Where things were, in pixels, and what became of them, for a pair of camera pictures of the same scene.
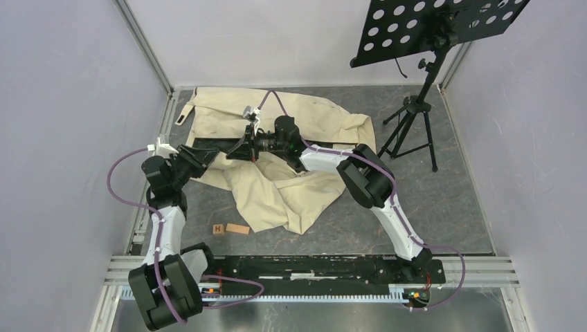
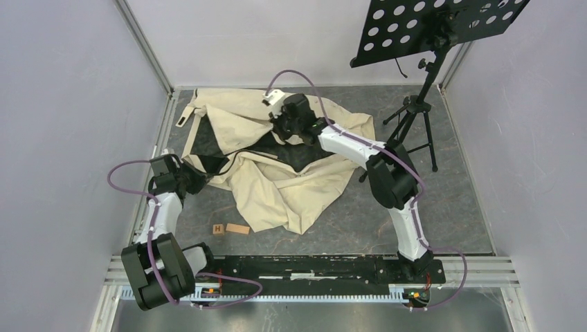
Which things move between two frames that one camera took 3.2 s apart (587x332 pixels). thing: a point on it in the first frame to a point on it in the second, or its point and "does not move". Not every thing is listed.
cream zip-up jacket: [271, 191] does not move
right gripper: [242, 150] to [277, 120]
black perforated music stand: [390, 29] does not move
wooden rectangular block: [237, 228] does not move
